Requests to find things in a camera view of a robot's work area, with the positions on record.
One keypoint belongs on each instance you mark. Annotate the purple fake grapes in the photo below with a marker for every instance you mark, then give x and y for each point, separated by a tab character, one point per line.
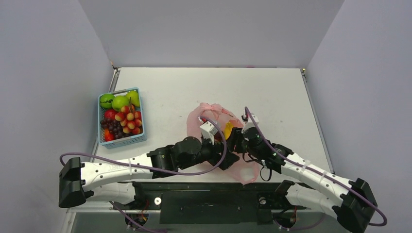
114	126

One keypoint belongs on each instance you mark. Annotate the blue plastic basket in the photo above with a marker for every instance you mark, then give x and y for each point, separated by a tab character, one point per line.
128	139

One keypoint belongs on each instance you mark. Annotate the red fake fruit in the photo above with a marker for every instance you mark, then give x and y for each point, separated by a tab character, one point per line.
129	120

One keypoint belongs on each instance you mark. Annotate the red fake apple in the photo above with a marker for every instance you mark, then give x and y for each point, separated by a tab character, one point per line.
110	114

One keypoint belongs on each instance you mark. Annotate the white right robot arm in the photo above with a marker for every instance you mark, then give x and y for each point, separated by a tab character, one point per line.
351	203

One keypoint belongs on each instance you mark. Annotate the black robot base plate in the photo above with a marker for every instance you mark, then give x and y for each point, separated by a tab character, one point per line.
208	203

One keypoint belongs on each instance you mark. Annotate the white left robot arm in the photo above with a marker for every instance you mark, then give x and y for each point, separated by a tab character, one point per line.
116	180

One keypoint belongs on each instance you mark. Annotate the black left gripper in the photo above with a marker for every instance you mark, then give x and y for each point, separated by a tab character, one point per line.
215	150

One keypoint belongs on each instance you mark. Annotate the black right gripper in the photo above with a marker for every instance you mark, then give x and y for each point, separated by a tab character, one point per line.
235	140

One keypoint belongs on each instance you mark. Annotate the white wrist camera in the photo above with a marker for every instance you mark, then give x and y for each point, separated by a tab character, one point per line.
209	132
250	121

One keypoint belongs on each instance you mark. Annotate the yellow fake fruit in bag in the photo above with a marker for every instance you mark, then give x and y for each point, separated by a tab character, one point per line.
228	129

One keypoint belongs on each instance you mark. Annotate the red fake strawberry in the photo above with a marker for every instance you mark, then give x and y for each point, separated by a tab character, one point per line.
108	135

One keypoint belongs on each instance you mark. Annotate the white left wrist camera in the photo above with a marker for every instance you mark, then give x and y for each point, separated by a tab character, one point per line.
209	132

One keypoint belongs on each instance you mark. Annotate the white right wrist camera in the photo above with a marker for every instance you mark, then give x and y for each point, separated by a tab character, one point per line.
250	121

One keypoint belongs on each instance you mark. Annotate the green fake fruit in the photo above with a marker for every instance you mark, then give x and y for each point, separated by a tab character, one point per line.
119	102

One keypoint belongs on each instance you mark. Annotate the green fake pear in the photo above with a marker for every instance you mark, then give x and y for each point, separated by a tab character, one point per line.
133	97

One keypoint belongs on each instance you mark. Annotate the pink plastic bag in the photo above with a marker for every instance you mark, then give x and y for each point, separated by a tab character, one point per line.
241	171

